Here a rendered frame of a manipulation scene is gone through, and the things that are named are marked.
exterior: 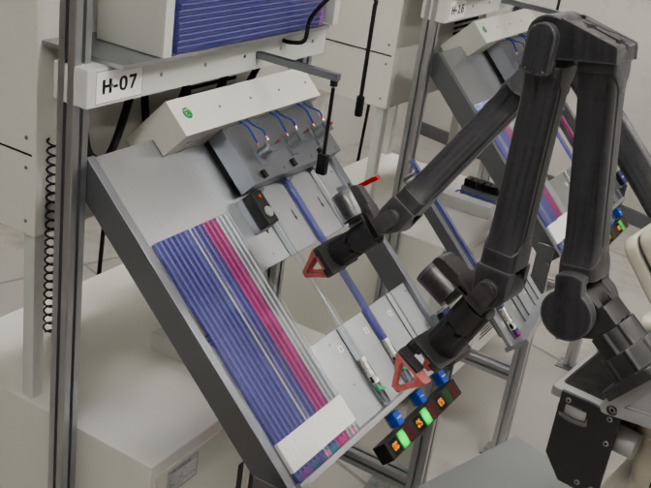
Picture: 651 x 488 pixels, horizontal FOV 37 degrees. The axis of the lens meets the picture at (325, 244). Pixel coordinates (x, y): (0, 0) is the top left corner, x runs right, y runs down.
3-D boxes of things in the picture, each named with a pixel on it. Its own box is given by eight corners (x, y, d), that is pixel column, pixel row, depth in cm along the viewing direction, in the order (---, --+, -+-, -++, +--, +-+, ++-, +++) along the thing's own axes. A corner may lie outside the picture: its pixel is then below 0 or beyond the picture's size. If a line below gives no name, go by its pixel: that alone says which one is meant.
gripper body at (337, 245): (310, 250, 197) (335, 234, 192) (336, 236, 205) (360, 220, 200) (326, 278, 196) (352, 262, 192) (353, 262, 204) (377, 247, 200)
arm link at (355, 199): (400, 222, 187) (414, 220, 195) (373, 169, 188) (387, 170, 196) (350, 251, 191) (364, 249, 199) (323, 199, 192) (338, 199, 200)
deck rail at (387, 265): (436, 360, 233) (456, 350, 229) (433, 363, 231) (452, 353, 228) (280, 108, 236) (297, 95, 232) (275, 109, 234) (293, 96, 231)
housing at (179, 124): (282, 126, 235) (321, 95, 226) (145, 171, 195) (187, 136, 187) (264, 98, 235) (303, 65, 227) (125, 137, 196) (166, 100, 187)
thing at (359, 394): (438, 354, 230) (449, 350, 228) (283, 492, 177) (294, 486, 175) (395, 286, 231) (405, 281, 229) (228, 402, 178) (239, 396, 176)
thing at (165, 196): (349, 226, 233) (363, 216, 230) (169, 322, 180) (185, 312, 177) (276, 109, 234) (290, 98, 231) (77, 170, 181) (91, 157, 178)
